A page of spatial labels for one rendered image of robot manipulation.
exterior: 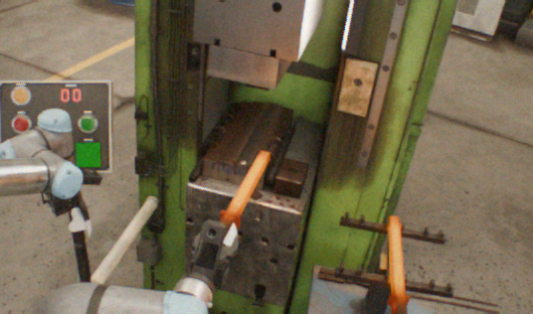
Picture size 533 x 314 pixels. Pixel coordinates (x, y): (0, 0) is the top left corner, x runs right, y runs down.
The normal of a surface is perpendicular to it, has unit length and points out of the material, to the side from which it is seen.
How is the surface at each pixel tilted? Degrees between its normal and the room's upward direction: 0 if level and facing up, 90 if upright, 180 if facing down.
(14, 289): 0
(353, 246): 90
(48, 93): 60
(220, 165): 90
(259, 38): 90
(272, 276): 90
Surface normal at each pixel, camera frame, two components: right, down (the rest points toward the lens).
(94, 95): 0.21, 0.08
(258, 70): -0.25, 0.52
